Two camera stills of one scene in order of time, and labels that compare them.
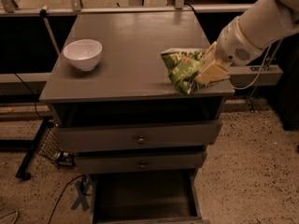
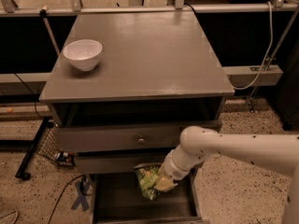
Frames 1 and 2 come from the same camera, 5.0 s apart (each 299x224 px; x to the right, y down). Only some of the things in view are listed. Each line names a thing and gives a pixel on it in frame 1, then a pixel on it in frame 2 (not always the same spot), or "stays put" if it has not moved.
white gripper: [234, 45] to [174, 171]
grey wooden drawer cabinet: [128, 123] stays put
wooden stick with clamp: [44, 13] stays put
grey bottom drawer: [147, 197] stays put
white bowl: [84, 54] stays put
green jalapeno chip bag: [181, 64] to [148, 178]
